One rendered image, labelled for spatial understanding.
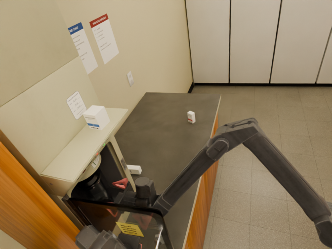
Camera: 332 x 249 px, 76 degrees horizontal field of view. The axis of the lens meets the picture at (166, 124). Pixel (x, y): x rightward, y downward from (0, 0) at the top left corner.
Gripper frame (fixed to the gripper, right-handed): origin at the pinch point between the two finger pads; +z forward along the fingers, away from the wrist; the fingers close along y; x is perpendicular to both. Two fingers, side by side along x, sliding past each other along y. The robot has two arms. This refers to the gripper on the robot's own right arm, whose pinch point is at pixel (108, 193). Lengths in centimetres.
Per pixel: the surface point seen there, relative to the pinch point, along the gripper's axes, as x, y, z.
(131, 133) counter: 22, -61, 26
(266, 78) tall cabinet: 99, -294, -78
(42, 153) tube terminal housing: -38.4, 12.9, -1.6
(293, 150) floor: 116, -157, -105
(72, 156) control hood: -34.7, 9.5, -7.3
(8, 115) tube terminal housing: -52, 14, -2
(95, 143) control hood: -34.7, 3.5, -11.1
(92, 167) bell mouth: -17.1, 0.2, 0.4
